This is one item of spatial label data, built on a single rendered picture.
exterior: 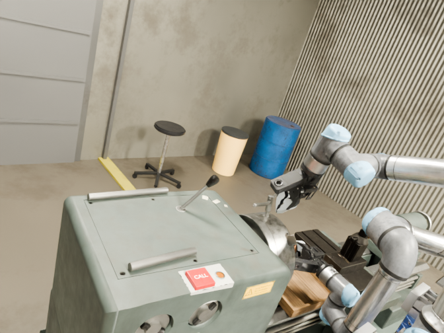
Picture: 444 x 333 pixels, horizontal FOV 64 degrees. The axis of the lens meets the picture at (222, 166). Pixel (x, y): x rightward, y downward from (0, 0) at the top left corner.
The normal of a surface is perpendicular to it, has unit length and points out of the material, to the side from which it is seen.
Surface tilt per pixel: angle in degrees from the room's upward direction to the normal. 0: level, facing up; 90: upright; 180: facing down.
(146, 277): 0
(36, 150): 90
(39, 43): 90
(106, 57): 90
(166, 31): 90
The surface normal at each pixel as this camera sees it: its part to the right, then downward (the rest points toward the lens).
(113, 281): 0.29, -0.88
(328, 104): -0.75, 0.05
